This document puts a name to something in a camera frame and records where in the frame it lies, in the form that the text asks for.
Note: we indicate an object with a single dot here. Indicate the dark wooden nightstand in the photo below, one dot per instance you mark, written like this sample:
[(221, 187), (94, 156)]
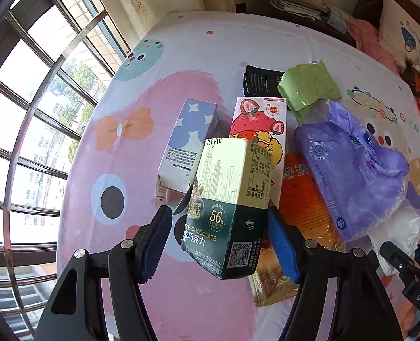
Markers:
[(263, 9)]

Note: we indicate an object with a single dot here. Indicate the purple plastic bag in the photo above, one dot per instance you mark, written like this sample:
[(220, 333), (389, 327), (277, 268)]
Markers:
[(348, 177)]

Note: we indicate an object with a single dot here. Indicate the window with metal grille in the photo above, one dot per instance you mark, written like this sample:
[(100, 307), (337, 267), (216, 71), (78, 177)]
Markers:
[(28, 96)]

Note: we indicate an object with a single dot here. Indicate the dark plush toy with leaf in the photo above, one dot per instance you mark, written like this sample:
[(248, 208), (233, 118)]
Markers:
[(414, 76)]

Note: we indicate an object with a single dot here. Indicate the flat black packet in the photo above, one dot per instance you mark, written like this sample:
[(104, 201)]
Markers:
[(259, 80)]

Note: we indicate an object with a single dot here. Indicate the crumpled silver white wrapper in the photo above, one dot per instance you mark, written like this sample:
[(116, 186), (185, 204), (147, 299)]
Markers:
[(398, 231)]

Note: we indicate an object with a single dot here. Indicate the cartoon monster printed tablecloth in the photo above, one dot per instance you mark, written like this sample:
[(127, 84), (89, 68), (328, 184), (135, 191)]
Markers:
[(195, 60)]

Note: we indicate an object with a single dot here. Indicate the cream and green chocolate box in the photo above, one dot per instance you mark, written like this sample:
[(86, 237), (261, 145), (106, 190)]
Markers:
[(227, 184)]

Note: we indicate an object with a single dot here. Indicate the teal tissue packet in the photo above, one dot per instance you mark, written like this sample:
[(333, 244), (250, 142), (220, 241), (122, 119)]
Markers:
[(339, 19)]

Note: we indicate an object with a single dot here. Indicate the stack of papers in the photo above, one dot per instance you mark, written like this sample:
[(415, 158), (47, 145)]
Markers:
[(297, 0)]

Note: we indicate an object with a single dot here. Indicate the pale green packet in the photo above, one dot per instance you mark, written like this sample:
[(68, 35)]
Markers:
[(307, 85)]

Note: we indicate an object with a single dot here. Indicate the pink bed blanket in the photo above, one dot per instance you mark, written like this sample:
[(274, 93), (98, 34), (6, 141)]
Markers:
[(368, 39)]

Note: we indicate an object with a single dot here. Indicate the blue and white carton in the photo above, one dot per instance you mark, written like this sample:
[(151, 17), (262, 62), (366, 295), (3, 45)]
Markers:
[(188, 138)]

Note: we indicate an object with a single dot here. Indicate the pink cartoon print pillow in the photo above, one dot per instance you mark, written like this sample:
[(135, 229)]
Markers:
[(401, 32)]

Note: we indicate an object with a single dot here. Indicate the strawberry print carton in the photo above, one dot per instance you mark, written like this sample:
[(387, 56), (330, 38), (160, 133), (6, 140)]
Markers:
[(259, 120)]

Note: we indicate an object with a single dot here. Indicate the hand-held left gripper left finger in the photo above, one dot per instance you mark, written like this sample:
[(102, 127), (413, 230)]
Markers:
[(153, 245)]

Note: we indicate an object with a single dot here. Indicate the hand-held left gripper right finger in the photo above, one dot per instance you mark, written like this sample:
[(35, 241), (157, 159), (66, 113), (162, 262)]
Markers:
[(284, 247)]

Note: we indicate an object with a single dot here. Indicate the red and gold packet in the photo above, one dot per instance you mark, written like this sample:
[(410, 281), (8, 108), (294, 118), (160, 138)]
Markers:
[(302, 202)]

